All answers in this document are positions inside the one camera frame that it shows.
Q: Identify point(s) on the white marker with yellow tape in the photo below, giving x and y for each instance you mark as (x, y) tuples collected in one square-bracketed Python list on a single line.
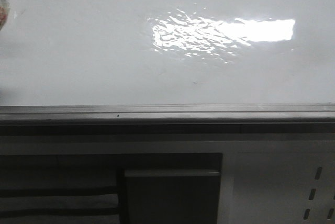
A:
[(5, 8)]

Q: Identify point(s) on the white whiteboard surface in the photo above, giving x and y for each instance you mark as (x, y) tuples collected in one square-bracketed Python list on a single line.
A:
[(132, 52)]

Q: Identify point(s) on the grey aluminium whiteboard tray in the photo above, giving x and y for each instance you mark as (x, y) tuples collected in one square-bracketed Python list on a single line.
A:
[(166, 119)]

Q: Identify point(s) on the grey square box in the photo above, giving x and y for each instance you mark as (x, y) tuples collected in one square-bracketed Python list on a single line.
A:
[(173, 196)]

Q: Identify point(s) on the white perforated metal panel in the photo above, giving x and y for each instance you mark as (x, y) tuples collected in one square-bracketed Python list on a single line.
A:
[(264, 178)]

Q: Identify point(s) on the dark rectangular wall panel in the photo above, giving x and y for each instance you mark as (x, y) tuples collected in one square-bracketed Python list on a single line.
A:
[(80, 188)]

